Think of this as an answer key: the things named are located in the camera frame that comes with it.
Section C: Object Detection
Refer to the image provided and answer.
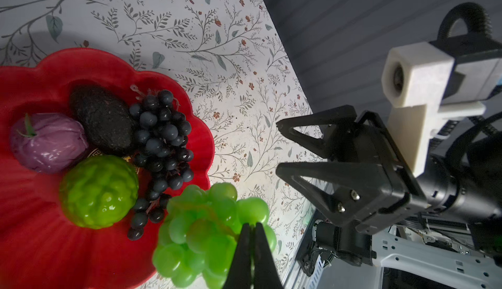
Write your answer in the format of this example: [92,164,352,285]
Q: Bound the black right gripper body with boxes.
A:
[337,112,428,235]

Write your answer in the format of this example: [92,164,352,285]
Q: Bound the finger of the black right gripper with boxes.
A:
[276,105,356,159]
[276,162,394,226]

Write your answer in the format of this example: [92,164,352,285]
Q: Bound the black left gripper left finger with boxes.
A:
[223,224,252,289]

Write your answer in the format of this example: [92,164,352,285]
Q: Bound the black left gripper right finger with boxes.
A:
[252,223,283,289]

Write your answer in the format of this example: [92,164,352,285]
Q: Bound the green grape bunch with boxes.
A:
[152,183,277,288]

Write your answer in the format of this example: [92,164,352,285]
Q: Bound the green custard apple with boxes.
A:
[59,155,139,230]

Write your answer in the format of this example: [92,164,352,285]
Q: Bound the dark purple grape bunch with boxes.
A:
[128,90,194,241]

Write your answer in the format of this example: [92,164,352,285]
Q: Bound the black avocado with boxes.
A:
[69,86,137,156]

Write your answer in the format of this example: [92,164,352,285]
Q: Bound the purple fig fruit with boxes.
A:
[9,113,89,174]

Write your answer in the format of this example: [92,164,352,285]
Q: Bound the red flower-shaped fruit bowl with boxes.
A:
[1,48,214,288]

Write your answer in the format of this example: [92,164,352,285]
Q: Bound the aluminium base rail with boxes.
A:
[282,210,502,289]

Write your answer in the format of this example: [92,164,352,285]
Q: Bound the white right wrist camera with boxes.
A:
[382,42,501,177]

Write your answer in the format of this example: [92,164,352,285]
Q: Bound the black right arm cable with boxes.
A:
[436,1,502,160]

